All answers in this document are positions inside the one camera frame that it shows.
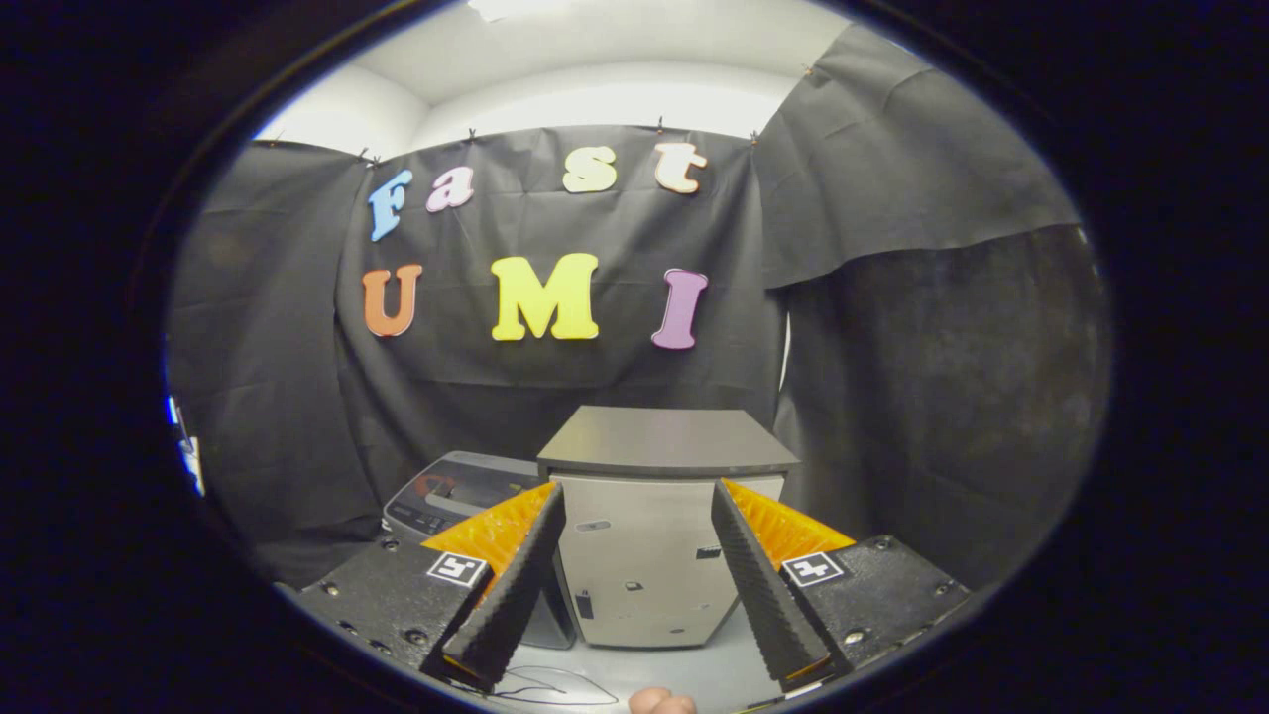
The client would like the thin black cable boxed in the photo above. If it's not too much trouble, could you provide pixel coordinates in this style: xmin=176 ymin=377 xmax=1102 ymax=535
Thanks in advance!
xmin=494 ymin=664 xmax=620 ymax=708

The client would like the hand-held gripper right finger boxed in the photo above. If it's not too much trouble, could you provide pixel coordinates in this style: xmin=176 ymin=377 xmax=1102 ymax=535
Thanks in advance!
xmin=710 ymin=478 xmax=974 ymax=693

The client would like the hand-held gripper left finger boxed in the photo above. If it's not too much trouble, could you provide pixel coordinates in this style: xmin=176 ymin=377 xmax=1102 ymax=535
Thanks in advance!
xmin=295 ymin=481 xmax=568 ymax=692

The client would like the small beige cabinet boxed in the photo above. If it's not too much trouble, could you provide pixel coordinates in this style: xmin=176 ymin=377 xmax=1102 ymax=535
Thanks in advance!
xmin=536 ymin=405 xmax=802 ymax=651

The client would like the black backdrop cloth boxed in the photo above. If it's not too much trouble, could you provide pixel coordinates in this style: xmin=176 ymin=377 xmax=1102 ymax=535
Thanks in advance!
xmin=164 ymin=25 xmax=1111 ymax=591

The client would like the grey washing machine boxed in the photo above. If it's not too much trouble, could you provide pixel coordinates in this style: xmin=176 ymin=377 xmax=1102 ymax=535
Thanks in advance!
xmin=382 ymin=451 xmax=578 ymax=651

